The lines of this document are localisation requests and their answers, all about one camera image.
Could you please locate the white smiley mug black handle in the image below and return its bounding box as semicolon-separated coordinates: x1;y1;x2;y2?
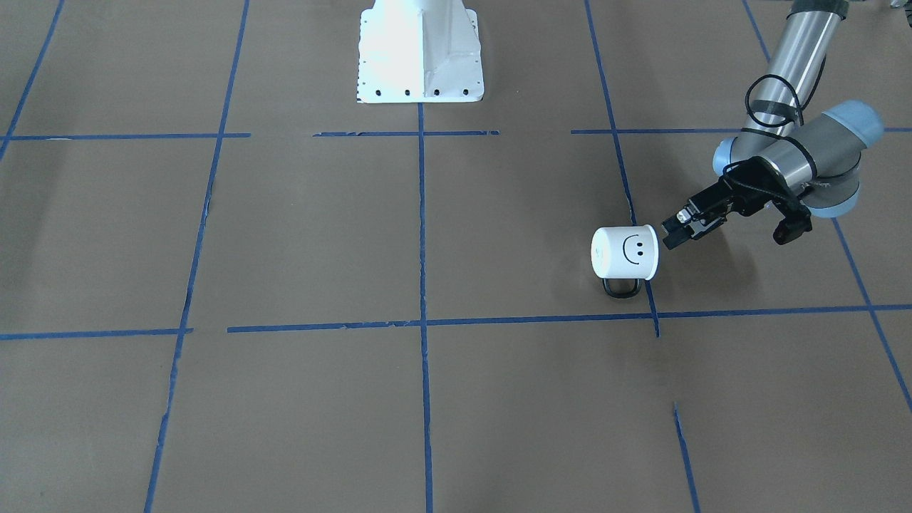
590;225;659;299

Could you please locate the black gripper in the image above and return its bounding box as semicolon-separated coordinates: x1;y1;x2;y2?
661;156;794;249

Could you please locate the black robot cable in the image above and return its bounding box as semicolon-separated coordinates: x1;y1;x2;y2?
722;74;817;207

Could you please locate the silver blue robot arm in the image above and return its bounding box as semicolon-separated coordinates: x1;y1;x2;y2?
662;1;885;249

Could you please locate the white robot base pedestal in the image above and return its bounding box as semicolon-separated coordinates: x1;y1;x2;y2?
356;1;485;104

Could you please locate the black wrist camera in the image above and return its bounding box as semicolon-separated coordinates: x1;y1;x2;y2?
772;212;812;246

